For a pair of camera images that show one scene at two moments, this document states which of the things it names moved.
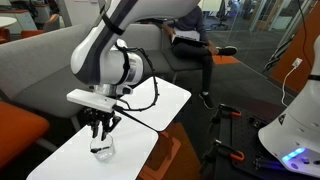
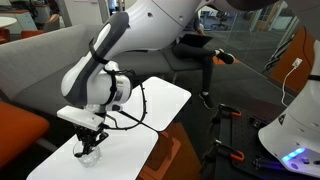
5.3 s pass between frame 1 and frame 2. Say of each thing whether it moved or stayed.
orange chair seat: stayed
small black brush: moved
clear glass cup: moved
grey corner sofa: stayed
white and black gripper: moved
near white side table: stayed
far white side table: stayed
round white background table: stayed
